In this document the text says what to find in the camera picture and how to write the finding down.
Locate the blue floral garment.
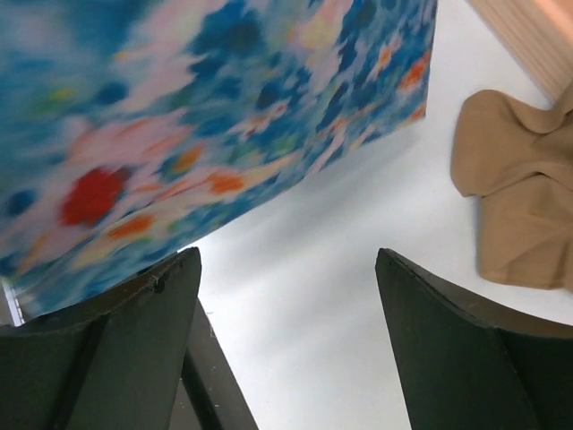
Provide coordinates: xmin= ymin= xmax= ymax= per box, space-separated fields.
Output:
xmin=1 ymin=0 xmax=437 ymax=318

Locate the wooden clothes rack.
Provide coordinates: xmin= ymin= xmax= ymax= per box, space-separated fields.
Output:
xmin=469 ymin=0 xmax=572 ymax=100

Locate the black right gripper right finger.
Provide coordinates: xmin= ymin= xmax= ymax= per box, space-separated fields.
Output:
xmin=375 ymin=249 xmax=572 ymax=430

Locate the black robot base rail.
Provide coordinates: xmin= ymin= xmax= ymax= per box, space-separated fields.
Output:
xmin=169 ymin=302 xmax=258 ymax=430

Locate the tan brown skirt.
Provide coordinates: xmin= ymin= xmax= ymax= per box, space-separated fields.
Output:
xmin=450 ymin=88 xmax=572 ymax=289

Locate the light blue cable duct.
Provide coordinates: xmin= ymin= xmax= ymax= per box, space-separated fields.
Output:
xmin=1 ymin=278 xmax=25 ymax=327

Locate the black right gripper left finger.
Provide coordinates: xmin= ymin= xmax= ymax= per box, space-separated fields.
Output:
xmin=1 ymin=248 xmax=201 ymax=429

